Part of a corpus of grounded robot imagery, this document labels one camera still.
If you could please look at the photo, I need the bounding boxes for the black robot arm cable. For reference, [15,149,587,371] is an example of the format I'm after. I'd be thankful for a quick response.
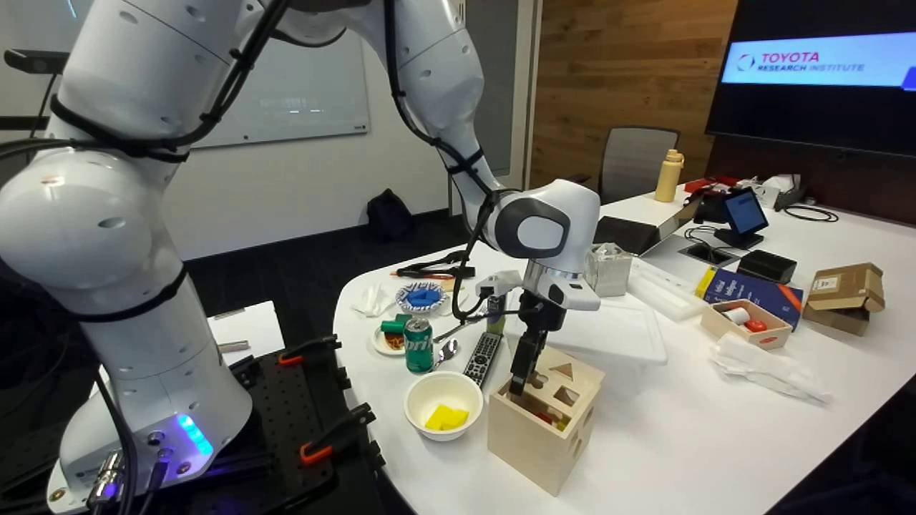
[45,0,533,331]

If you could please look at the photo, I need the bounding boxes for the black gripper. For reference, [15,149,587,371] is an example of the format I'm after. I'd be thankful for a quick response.
[506,288,567,400]

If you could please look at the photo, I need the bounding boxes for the small black tablet display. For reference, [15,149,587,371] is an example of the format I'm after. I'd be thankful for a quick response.
[713,187,772,251]

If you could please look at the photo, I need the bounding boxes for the black orange clamp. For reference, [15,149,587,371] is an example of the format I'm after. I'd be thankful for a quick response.
[298,400,377,468]
[274,331,342,371]

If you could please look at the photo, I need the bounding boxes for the blue spray bottle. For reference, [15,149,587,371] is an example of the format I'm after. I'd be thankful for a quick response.
[483,295,508,338]

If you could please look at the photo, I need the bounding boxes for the black backpack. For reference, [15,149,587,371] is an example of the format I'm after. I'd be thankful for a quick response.
[365,187,418,241]

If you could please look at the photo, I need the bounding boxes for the white bowl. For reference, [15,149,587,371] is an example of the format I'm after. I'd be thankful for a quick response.
[401,370,487,444]

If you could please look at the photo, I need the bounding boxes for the large gray padded chair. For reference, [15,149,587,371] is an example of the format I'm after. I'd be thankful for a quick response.
[597,125,682,207]

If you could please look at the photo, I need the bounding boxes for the white paper sheet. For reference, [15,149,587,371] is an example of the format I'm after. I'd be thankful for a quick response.
[206,298,285,362]

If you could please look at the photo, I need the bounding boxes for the blue patterned plate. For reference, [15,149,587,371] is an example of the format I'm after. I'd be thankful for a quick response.
[394,280,453,321]

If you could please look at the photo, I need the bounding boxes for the black remote control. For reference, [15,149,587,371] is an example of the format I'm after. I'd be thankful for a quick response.
[461,330,506,393]

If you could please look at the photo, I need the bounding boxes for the large wall TV screen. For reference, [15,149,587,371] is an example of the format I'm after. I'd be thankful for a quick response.
[703,0,916,159]

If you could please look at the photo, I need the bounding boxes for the plain white plate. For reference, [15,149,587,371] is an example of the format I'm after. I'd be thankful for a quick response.
[370,315,415,360]

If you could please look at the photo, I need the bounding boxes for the white paper napkin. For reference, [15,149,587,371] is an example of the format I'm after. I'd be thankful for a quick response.
[351,280,401,321]

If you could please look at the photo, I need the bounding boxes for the wall whiteboard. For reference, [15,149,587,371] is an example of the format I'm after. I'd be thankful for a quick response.
[189,25,372,151]

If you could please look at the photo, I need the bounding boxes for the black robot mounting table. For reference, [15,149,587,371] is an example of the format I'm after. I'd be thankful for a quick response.
[204,327,394,515]

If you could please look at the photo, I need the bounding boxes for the small black box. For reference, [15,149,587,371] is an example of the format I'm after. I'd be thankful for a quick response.
[735,245,800,287]

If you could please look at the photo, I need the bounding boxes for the coiled black cable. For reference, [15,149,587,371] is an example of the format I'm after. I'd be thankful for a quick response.
[782,199,840,225]

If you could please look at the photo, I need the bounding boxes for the crumpled clear plastic bag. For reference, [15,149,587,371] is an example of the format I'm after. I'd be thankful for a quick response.
[709,334,835,408]

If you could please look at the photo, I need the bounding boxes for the clear plastic container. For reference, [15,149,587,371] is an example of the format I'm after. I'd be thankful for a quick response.
[626,255,713,324]

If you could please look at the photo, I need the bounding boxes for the brown cardboard box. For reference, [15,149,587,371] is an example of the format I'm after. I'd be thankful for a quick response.
[800,261,888,338]

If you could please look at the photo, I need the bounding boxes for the green toy cup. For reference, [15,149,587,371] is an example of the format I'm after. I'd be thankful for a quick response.
[377,311,415,341]

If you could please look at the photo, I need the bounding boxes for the green soda can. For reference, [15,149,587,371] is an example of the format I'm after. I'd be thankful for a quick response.
[404,318,438,378]

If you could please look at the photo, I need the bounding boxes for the white rounded device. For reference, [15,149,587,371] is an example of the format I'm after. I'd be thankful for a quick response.
[759,172,809,212]

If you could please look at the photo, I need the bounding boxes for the red flat item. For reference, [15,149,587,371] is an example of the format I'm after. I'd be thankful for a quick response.
[683,175,732,199]

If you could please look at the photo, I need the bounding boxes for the black orange tongs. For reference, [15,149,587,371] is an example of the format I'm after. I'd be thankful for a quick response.
[394,248,478,284]

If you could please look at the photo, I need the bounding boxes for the wooden shape sorter box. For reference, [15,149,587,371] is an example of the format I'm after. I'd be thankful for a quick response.
[483,342,609,497]

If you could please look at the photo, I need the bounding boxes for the white wrist camera unit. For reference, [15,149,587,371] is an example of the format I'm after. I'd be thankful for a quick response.
[471,268,607,315]

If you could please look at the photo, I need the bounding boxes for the small wooden tray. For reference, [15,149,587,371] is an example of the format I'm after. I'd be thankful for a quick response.
[697,298,796,351]

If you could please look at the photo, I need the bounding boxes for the flat black phone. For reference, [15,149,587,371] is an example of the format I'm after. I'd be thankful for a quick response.
[682,237,732,265]

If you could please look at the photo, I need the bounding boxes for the tan plastic bottle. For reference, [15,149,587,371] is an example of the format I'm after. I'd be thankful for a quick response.
[652,145,686,207]

